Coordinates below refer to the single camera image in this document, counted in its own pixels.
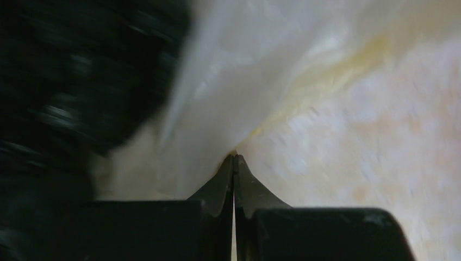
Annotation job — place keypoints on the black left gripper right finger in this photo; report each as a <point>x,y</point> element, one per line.
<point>267,228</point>

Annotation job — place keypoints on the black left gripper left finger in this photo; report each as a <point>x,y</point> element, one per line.
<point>198,228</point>

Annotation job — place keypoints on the large translucent white plastic bag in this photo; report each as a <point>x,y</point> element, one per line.
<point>332,103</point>

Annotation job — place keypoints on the black trash bag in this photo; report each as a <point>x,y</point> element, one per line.
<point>77,78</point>

